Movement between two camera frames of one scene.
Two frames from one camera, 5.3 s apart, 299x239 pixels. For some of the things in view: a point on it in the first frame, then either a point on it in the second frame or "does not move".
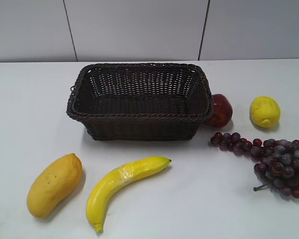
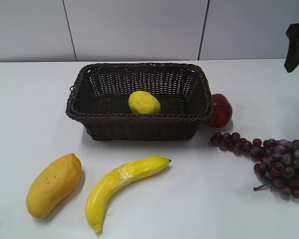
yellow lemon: (264, 112) → (144, 102)
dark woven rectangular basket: (141, 101) does not move
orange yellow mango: (54, 184) does not move
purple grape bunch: (284, 165) does not move
